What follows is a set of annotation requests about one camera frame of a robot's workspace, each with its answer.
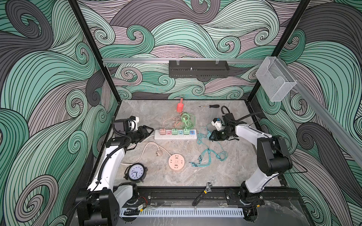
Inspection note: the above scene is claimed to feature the teal usb cable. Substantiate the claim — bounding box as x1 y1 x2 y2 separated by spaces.
189 127 228 169

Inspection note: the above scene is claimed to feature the pink usb charger plug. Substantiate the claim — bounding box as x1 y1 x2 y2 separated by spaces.
159 129 166 135

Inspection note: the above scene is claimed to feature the white multicolour power strip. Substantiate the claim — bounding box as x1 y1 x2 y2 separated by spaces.
154 129 198 141

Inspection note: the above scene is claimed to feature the pink usb cable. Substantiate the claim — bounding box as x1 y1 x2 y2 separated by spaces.
161 112 183 131

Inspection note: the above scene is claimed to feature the round pink socket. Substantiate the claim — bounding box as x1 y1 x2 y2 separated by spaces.
168 154 185 171

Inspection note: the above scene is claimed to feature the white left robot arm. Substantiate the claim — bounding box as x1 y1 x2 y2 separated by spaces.
75 116 154 226

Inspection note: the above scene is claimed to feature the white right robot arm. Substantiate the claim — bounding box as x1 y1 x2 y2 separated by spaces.
209 106 293 201

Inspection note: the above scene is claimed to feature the black alarm clock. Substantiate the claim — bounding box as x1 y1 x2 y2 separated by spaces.
124 163 148 183

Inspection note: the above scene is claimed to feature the red plastic scoop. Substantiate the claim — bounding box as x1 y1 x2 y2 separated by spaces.
177 98 184 113

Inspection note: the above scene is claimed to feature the adjustable wrench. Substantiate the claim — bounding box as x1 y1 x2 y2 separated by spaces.
192 182 213 207

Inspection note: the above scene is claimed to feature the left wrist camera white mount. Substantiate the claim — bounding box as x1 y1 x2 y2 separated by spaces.
127 116 140 132

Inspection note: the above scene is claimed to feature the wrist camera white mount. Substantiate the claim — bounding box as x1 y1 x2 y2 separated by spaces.
211 118 223 131
127 116 140 132

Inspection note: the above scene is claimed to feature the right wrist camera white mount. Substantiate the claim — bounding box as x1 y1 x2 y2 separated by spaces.
211 118 223 131

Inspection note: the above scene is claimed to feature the black handle screwdriver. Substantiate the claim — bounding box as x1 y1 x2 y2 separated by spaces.
199 105 220 108

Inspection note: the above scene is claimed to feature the black wall tray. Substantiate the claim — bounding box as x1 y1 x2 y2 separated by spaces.
168 60 230 82

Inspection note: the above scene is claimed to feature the aluminium rail back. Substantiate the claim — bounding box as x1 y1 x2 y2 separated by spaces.
102 57 264 65

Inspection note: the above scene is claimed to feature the aluminium rail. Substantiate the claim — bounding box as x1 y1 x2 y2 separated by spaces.
102 57 264 65
265 57 362 164

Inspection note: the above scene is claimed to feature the clear plastic wall holder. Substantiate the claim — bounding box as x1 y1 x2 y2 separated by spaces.
255 56 297 102

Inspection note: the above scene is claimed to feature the white slotted cable duct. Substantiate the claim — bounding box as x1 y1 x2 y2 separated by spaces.
120 208 244 218

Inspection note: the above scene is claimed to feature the aluminium rail right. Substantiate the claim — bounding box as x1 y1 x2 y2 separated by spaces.
265 57 362 164

